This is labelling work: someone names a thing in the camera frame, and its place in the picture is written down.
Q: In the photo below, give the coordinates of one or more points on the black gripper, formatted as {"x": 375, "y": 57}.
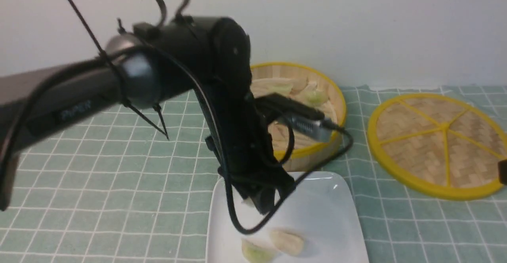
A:
{"x": 242, "y": 143}

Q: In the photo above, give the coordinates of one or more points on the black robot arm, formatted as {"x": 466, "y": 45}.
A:
{"x": 140, "y": 69}

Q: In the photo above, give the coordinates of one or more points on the white dumpling on plate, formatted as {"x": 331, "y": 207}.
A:
{"x": 287, "y": 242}

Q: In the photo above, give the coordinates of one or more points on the green dumpling on plate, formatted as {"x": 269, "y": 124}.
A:
{"x": 254, "y": 253}

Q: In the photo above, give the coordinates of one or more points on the white square plate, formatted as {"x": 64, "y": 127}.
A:
{"x": 321, "y": 210}

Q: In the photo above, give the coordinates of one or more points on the bamboo steamer basket yellow rim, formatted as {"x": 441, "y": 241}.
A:
{"x": 308, "y": 152}

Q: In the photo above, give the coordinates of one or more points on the green dumpling steamer top right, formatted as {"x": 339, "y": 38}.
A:
{"x": 315, "y": 97}

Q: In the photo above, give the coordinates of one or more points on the pale dumpling steamer top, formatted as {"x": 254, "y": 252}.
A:
{"x": 288, "y": 87}

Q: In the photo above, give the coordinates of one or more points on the green checked tablecloth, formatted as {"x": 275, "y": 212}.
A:
{"x": 113, "y": 190}

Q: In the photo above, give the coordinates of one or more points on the woven bamboo steamer lid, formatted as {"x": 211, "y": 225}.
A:
{"x": 439, "y": 146}

